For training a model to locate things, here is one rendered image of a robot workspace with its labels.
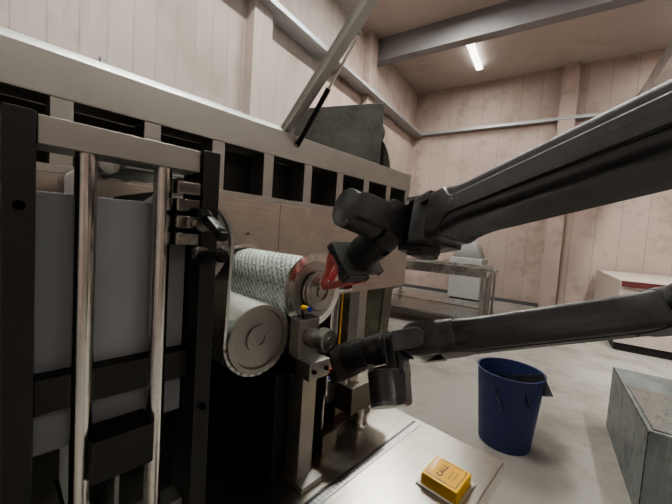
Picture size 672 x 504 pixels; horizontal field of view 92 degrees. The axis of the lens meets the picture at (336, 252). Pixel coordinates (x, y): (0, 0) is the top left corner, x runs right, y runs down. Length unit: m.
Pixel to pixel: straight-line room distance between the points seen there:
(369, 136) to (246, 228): 2.32
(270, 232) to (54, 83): 0.54
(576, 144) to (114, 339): 0.42
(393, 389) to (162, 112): 0.74
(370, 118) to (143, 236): 2.89
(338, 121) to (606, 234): 6.66
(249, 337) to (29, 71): 0.60
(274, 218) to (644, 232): 8.21
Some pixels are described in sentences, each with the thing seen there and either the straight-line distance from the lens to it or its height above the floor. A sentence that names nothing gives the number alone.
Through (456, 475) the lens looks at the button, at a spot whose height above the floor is 0.92.
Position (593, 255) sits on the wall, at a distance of 8.63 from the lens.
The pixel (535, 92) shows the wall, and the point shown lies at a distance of 9.27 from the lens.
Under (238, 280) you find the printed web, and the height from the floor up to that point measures 1.25.
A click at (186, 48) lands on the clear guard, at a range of 0.88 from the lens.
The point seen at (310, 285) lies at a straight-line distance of 0.60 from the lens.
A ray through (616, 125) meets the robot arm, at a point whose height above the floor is 1.44.
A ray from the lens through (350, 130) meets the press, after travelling 3.18.
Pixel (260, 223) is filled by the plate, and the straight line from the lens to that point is 0.94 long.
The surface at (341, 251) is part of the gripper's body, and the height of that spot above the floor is 1.34.
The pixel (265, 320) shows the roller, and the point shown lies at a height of 1.20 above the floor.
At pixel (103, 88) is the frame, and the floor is 1.62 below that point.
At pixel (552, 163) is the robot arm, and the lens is 0.29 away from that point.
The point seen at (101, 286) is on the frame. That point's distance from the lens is 0.37.
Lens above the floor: 1.37
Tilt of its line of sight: 3 degrees down
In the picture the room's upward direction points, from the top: 4 degrees clockwise
